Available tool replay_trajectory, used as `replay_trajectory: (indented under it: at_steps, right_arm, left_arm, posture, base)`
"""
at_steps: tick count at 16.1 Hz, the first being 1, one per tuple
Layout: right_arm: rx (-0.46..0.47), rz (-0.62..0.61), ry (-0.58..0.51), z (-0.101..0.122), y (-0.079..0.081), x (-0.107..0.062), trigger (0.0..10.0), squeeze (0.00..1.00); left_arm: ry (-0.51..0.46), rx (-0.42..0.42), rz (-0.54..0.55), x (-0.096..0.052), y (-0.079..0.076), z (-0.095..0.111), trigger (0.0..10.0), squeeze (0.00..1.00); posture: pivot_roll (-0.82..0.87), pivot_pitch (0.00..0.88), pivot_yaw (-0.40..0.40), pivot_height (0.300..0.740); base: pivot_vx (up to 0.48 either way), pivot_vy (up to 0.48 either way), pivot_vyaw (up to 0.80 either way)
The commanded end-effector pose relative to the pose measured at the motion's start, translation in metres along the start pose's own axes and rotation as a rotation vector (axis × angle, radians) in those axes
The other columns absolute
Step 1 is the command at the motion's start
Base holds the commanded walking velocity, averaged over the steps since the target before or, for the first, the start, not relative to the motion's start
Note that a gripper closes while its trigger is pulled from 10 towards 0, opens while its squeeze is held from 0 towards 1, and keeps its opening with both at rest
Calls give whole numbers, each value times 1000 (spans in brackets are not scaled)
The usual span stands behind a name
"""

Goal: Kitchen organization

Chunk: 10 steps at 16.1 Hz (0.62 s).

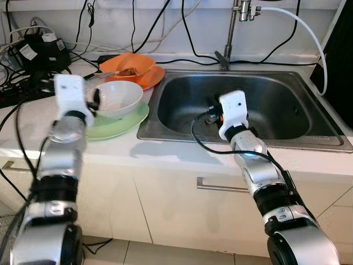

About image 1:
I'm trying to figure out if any white bowl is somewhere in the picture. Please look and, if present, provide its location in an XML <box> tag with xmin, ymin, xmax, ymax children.
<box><xmin>88</xmin><ymin>81</ymin><xmax>144</xmax><ymax>119</ymax></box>

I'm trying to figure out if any white kitchen cabinet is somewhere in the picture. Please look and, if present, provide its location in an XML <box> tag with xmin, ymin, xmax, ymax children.
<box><xmin>0</xmin><ymin>152</ymin><xmax>353</xmax><ymax>260</ymax></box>

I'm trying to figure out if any green plate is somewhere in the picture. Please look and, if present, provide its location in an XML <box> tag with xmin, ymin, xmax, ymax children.
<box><xmin>83</xmin><ymin>102</ymin><xmax>151</xmax><ymax>141</ymax></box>

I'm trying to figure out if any orange bowl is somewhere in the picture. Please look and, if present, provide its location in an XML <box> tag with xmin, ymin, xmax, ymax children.
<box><xmin>99</xmin><ymin>52</ymin><xmax>156</xmax><ymax>78</ymax></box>

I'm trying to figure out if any orange plate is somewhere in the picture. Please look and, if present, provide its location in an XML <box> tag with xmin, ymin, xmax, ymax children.
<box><xmin>105</xmin><ymin>65</ymin><xmax>165</xmax><ymax>90</ymax></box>

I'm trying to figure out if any black power strip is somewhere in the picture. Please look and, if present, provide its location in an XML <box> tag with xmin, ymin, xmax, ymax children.
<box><xmin>0</xmin><ymin>77</ymin><xmax>56</xmax><ymax>108</ymax></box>

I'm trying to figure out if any stainless steel sink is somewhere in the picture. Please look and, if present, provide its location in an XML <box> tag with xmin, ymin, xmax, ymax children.
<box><xmin>137</xmin><ymin>69</ymin><xmax>352</xmax><ymax>152</ymax></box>

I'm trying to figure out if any black power adapter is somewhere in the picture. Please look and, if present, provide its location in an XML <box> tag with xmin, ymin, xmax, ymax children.
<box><xmin>14</xmin><ymin>33</ymin><xmax>71</xmax><ymax>72</ymax></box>

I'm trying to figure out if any chrome faucet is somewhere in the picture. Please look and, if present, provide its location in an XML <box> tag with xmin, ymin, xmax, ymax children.
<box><xmin>214</xmin><ymin>0</ymin><xmax>260</xmax><ymax>71</ymax></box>

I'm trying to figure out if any black appliance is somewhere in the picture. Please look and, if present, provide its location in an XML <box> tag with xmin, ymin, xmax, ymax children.
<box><xmin>310</xmin><ymin>0</ymin><xmax>353</xmax><ymax>130</ymax></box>

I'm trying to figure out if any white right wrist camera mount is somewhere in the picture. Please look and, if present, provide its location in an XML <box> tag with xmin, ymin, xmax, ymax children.
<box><xmin>218</xmin><ymin>90</ymin><xmax>249</xmax><ymax>140</ymax></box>

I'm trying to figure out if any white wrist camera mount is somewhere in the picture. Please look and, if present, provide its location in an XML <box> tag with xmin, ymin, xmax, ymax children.
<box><xmin>54</xmin><ymin>75</ymin><xmax>94</xmax><ymax>125</ymax></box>
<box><xmin>218</xmin><ymin>90</ymin><xmax>249</xmax><ymax>140</ymax></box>

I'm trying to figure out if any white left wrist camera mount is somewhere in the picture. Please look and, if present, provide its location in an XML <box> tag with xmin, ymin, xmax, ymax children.
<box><xmin>54</xmin><ymin>75</ymin><xmax>94</xmax><ymax>125</ymax></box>

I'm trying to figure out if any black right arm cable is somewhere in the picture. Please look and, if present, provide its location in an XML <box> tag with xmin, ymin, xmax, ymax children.
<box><xmin>190</xmin><ymin>108</ymin><xmax>293</xmax><ymax>183</ymax></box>

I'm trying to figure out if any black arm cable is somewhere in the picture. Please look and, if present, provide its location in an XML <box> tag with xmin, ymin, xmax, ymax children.
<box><xmin>0</xmin><ymin>102</ymin><xmax>56</xmax><ymax>265</ymax></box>
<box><xmin>190</xmin><ymin>108</ymin><xmax>293</xmax><ymax>183</ymax></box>

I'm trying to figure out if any silver drawer handle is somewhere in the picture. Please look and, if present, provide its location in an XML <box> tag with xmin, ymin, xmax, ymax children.
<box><xmin>0</xmin><ymin>161</ymin><xmax>39</xmax><ymax>173</ymax></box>
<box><xmin>197</xmin><ymin>177</ymin><xmax>252</xmax><ymax>194</ymax></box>

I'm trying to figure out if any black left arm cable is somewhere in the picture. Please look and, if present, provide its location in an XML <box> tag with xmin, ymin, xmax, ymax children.
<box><xmin>0</xmin><ymin>102</ymin><xmax>56</xmax><ymax>265</ymax></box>

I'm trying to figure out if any black power cable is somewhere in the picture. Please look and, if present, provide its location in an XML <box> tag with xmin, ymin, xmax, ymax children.
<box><xmin>180</xmin><ymin>0</ymin><xmax>221</xmax><ymax>66</ymax></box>
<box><xmin>131</xmin><ymin>0</ymin><xmax>136</xmax><ymax>51</ymax></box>
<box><xmin>132</xmin><ymin>0</ymin><xmax>170</xmax><ymax>53</ymax></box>
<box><xmin>258</xmin><ymin>0</ymin><xmax>301</xmax><ymax>64</ymax></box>

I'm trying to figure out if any white faucet hose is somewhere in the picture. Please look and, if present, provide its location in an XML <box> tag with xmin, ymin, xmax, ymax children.
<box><xmin>258</xmin><ymin>7</ymin><xmax>329</xmax><ymax>96</ymax></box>

